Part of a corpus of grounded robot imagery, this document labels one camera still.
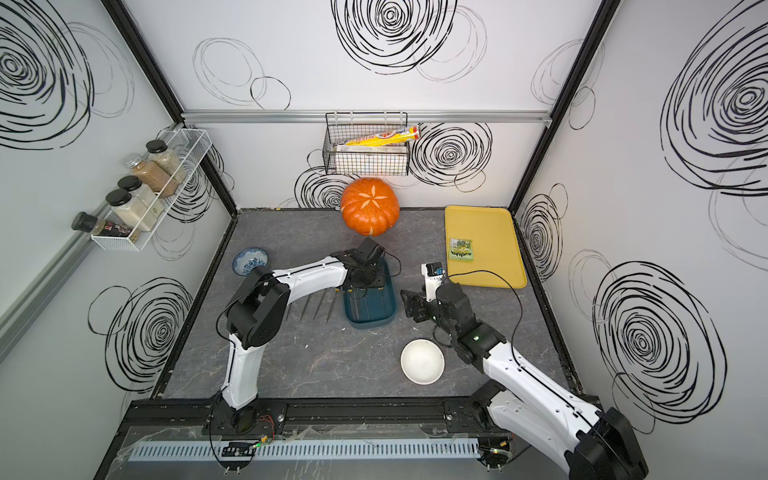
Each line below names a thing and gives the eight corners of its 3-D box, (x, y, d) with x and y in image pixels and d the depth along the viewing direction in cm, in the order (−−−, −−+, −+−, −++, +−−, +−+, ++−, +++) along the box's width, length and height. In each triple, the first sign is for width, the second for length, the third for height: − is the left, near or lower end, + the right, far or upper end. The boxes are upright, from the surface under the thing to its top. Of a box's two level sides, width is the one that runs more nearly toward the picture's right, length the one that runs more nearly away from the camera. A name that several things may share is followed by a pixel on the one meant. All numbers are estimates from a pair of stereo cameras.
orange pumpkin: (338, 233, 115) (332, 205, 103) (359, 201, 126) (356, 172, 114) (384, 247, 110) (384, 219, 98) (401, 213, 122) (402, 184, 110)
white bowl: (401, 388, 80) (401, 383, 76) (400, 345, 88) (400, 338, 83) (444, 388, 80) (447, 383, 76) (439, 345, 88) (442, 338, 83)
